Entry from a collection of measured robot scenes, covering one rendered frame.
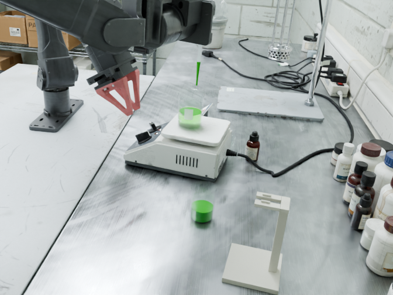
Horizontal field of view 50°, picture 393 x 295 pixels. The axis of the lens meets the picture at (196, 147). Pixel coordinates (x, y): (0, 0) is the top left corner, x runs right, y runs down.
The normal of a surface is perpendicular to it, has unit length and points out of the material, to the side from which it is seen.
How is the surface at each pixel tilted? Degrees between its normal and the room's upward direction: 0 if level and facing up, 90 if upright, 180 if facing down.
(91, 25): 90
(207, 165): 90
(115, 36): 90
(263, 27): 90
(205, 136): 0
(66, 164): 0
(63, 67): 73
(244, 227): 0
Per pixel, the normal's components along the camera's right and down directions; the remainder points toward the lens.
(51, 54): 0.58, 0.12
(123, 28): 0.51, 0.42
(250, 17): -0.10, 0.45
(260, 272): 0.07, -0.89
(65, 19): 0.31, 0.40
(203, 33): -0.39, 0.37
